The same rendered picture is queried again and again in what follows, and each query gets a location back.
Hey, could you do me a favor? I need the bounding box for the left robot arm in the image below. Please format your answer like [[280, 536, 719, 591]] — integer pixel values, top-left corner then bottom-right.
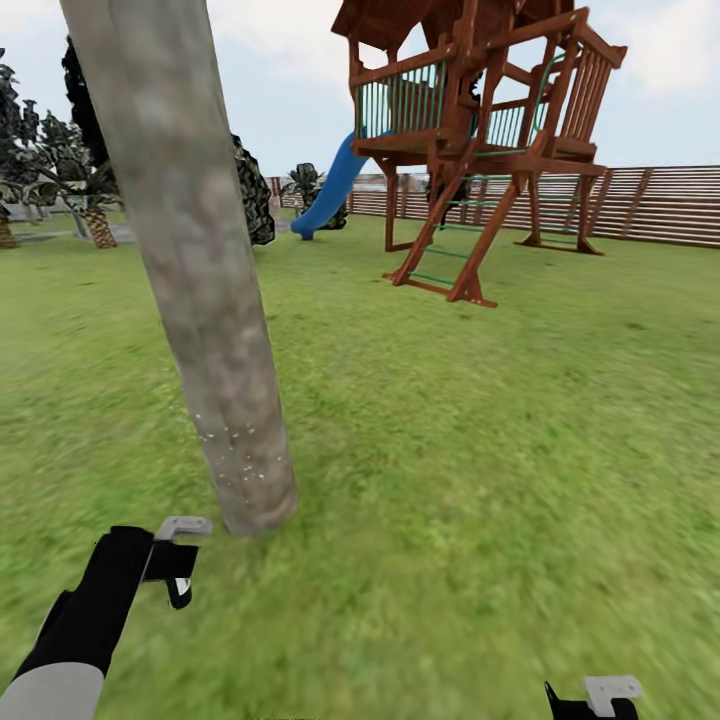
[[0, 516, 214, 720]]

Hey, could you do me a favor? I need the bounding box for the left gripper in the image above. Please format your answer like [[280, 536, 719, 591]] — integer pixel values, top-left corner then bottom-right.
[[148, 542, 199, 581]]

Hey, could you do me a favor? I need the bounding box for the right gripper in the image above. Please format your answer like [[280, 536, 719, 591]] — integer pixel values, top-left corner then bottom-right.
[[545, 682, 638, 720]]

